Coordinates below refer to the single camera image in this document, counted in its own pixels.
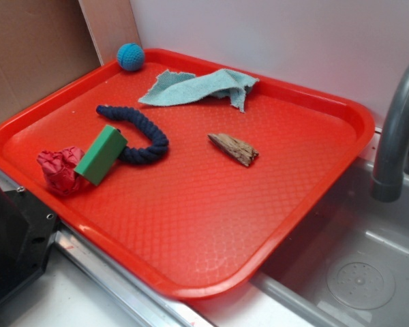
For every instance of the grey toy sink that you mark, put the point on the grey toy sink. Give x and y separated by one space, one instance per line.
347 262

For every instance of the green rectangular block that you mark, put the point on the green rectangular block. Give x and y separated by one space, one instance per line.
101 155

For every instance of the brown wood chip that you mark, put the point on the brown wood chip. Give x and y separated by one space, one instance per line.
235 148

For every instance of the grey faucet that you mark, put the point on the grey faucet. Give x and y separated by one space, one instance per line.
392 157

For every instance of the blue crochet ball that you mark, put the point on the blue crochet ball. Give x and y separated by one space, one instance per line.
130 57

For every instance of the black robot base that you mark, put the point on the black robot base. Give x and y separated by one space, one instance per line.
27 231

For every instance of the light blue cloth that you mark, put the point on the light blue cloth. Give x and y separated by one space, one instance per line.
172 88

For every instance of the brown cardboard panel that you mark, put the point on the brown cardboard panel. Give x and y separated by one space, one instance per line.
45 45

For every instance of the red plastic tray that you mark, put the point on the red plastic tray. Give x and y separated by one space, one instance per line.
196 223

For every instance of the crumpled red paper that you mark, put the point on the crumpled red paper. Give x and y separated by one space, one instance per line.
58 169

